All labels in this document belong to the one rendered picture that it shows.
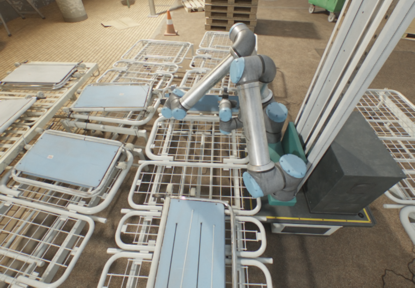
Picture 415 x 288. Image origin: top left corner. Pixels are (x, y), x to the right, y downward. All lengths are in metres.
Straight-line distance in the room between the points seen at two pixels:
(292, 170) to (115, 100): 1.76
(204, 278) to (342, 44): 1.33
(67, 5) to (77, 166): 5.79
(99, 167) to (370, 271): 2.14
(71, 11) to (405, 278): 7.66
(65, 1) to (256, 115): 6.52
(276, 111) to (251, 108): 0.50
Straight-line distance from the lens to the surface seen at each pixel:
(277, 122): 1.49
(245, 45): 1.15
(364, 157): 1.47
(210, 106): 1.89
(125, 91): 2.30
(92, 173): 1.65
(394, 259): 2.31
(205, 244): 1.24
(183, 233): 1.26
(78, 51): 5.19
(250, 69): 1.01
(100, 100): 2.30
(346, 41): 1.21
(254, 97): 1.01
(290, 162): 1.19
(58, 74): 2.78
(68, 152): 1.85
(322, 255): 2.01
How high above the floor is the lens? 1.76
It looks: 46 degrees down
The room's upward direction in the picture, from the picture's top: straight up
